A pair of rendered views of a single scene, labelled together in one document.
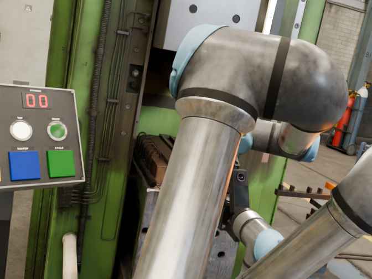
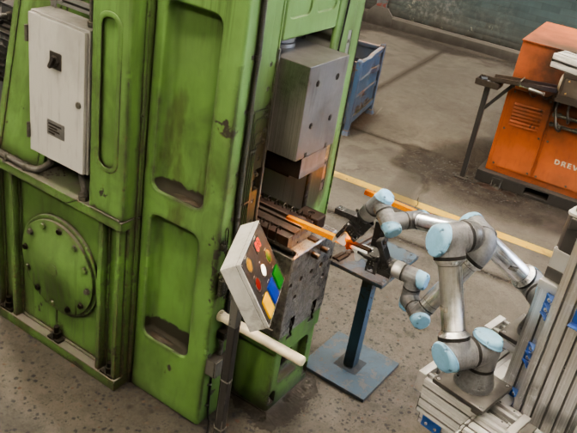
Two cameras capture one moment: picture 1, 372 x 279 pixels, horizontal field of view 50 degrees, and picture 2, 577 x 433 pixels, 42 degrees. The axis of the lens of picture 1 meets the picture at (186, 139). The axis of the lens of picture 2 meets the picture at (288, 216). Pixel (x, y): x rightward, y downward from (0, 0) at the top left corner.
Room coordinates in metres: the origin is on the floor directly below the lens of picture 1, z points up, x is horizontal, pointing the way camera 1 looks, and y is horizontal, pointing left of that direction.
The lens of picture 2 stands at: (-0.81, 1.97, 2.64)
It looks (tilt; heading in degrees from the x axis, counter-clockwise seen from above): 29 degrees down; 318
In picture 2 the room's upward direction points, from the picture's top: 9 degrees clockwise
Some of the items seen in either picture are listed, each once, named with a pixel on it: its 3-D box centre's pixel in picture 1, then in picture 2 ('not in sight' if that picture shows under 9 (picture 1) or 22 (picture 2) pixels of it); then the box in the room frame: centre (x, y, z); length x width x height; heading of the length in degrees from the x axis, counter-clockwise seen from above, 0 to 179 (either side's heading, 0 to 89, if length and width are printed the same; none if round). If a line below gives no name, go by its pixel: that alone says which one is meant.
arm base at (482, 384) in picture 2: not in sight; (476, 372); (0.36, -0.13, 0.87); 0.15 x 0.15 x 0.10
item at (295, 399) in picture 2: not in sight; (279, 399); (1.29, -0.03, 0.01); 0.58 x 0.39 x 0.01; 109
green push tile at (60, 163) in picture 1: (60, 164); (276, 277); (1.05, 0.33, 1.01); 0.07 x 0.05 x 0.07; 134
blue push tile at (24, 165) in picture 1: (24, 165); (271, 290); (0.98, 0.40, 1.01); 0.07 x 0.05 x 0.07; 134
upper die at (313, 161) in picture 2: (186, 66); (273, 145); (1.53, 0.05, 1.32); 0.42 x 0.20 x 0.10; 19
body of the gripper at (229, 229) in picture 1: (235, 216); (380, 263); (0.96, -0.16, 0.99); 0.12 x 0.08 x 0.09; 19
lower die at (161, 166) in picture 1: (169, 156); (262, 216); (1.53, 0.05, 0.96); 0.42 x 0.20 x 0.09; 19
